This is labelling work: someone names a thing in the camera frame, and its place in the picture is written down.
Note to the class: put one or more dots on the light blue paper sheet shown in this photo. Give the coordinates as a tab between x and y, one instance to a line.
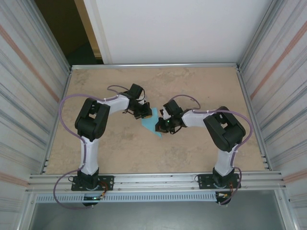
149	123

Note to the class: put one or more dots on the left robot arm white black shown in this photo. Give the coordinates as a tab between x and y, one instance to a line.
117	104

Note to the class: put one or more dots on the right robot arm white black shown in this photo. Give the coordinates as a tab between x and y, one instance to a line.
192	118

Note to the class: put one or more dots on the grey metal sheet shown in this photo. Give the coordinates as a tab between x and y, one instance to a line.
156	215

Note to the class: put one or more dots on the small circuit board green light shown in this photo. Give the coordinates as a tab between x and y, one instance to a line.
93	198

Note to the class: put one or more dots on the aluminium table edge rail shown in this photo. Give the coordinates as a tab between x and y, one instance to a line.
63	95
245	95
156	65

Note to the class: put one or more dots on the wide aluminium mounting rail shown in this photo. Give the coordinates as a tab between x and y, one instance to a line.
156	183

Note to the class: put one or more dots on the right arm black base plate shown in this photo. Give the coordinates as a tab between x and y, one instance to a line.
204	182

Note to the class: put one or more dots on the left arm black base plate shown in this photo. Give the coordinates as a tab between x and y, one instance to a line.
108	180

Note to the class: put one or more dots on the white door frame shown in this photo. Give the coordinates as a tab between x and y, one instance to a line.
96	31

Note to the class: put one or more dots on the aluminium corner post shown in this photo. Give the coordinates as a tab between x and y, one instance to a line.
52	40
257	36

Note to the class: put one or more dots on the short aluminium frame upright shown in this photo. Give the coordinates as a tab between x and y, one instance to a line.
27	210
283	210

